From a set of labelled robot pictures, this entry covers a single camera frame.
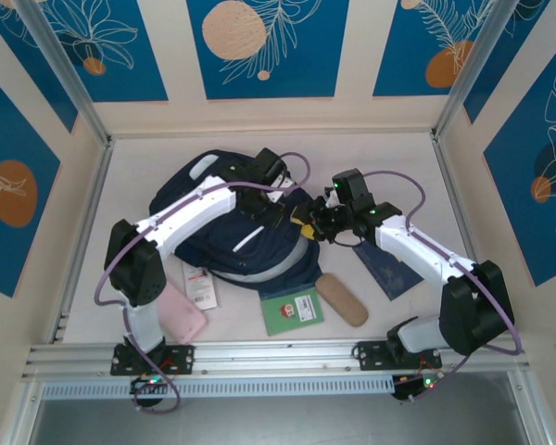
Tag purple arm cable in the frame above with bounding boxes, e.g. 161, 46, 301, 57
363, 170, 524, 404
95, 151, 312, 414

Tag aluminium frame post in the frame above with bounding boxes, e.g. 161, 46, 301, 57
431, 0, 527, 141
12, 0, 113, 148

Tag tan glasses case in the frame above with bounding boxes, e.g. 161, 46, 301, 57
315, 273, 370, 329

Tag green notebook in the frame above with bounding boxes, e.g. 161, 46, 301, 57
260, 291, 326, 337

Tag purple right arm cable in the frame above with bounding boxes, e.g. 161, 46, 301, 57
363, 170, 524, 404

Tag aluminium table side rail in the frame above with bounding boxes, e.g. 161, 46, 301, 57
49, 137, 118, 345
430, 132, 504, 336

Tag aluminium lower frame bar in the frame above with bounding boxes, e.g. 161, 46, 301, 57
507, 370, 555, 445
0, 377, 45, 445

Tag pink pencil case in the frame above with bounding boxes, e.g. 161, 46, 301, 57
159, 281, 209, 345

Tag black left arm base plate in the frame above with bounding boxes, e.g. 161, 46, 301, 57
109, 343, 196, 376

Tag white red paper tag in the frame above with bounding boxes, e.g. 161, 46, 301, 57
181, 263, 219, 310

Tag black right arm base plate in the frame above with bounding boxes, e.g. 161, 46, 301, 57
354, 339, 444, 372

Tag aluminium mounting rail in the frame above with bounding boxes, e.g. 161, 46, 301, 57
20, 336, 532, 382

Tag navy blue backpack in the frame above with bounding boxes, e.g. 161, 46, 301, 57
148, 147, 323, 291

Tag grey slotted cable duct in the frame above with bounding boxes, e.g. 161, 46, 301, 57
41, 375, 396, 401

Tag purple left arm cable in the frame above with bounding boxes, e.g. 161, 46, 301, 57
95, 151, 312, 414

